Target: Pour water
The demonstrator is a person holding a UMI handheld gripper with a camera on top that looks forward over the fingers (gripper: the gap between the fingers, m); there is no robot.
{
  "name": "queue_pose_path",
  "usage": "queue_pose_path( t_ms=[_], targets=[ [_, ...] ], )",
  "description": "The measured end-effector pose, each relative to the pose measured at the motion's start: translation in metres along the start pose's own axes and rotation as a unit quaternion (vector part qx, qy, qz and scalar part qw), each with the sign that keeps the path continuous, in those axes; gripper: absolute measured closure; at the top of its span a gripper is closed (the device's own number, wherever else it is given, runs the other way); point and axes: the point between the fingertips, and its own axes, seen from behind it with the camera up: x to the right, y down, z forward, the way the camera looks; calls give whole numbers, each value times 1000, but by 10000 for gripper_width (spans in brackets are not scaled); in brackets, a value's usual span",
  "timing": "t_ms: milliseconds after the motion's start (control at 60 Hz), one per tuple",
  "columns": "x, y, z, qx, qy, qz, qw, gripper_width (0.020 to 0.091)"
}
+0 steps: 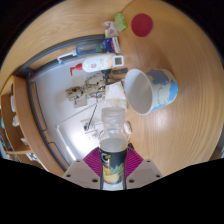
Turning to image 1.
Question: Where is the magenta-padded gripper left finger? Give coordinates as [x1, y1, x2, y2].
[62, 147, 103, 191]

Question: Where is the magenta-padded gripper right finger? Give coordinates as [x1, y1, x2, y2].
[123, 147, 164, 191]

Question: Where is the clear bottle with dark label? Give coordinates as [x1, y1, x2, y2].
[98, 107, 129, 190]

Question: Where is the white desk lamp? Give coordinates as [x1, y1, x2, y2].
[55, 109, 102, 165]

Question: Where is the small white earbuds case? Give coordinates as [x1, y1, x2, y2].
[123, 121, 133, 135]

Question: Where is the wooden shelf unit with items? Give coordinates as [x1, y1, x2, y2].
[0, 74, 45, 168]

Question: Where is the white tissue pack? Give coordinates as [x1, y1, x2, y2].
[104, 81, 128, 110]

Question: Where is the white mug with blue print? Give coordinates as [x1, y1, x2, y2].
[124, 68, 179, 116]

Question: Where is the wooden tree figure toy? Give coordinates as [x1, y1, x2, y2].
[64, 73, 111, 103]

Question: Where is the dark grey flat bar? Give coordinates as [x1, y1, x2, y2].
[112, 67, 130, 76]

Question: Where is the white pump bottle, red pump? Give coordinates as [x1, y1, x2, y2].
[69, 53, 117, 77]

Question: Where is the small white display clock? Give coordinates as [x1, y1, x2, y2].
[113, 54, 125, 68]

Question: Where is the blue spray bottle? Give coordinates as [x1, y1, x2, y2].
[57, 42, 105, 65]

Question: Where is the blue and white small box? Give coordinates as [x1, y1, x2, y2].
[101, 37, 121, 55]

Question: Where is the pale pink packet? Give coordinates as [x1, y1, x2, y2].
[102, 20, 120, 39]

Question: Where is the flat round red coaster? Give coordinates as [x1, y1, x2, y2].
[130, 13, 155, 38]

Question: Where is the small green packet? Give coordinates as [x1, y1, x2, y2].
[113, 12, 128, 33]

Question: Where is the grey metal desk frame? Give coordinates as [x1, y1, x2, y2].
[14, 34, 108, 172]

